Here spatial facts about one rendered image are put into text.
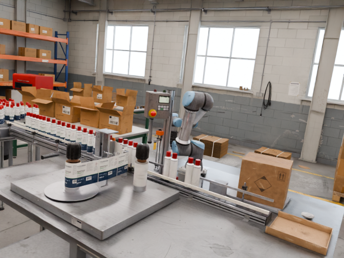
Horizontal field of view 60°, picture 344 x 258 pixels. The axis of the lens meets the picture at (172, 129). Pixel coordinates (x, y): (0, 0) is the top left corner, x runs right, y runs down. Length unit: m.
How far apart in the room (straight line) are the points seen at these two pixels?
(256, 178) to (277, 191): 0.15
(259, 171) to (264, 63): 5.50
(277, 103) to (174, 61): 2.96
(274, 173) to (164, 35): 7.01
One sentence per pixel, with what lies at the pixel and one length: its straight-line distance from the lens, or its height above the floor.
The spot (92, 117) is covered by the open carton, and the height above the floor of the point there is 0.90.
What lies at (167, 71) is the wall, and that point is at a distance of 8.46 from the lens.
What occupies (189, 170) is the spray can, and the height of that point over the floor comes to 1.01.
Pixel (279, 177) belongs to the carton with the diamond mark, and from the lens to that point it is 2.01.
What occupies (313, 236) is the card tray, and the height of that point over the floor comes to 0.83.
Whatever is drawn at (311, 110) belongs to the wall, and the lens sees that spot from 7.15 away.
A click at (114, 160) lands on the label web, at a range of 1.98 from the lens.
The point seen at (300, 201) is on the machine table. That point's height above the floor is 0.83.
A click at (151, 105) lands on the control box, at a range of 2.15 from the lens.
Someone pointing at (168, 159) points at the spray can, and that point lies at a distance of 2.09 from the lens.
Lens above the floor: 1.64
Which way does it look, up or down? 11 degrees down
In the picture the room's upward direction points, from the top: 6 degrees clockwise
